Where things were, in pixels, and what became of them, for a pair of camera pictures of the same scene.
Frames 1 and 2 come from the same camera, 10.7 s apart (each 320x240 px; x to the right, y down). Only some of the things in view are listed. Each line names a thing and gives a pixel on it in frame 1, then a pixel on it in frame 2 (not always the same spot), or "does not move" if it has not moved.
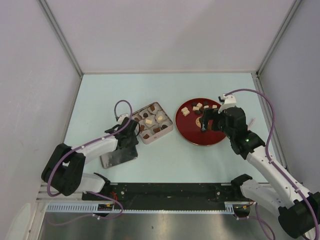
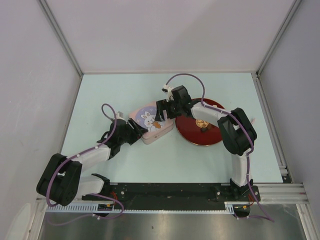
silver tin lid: x=110 y=159 -> x=145 y=117
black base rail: x=171 y=195 does not move
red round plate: x=189 y=128 does not move
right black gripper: x=208 y=113 -> x=163 y=105
